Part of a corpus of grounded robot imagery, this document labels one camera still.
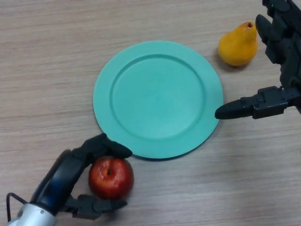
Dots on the red apple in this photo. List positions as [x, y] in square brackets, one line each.
[110, 181]

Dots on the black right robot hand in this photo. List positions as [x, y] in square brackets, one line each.
[289, 47]

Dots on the yellow pear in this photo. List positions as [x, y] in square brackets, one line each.
[237, 48]

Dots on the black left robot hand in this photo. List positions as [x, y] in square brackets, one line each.
[62, 174]

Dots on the green round plate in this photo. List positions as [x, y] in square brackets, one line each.
[157, 101]

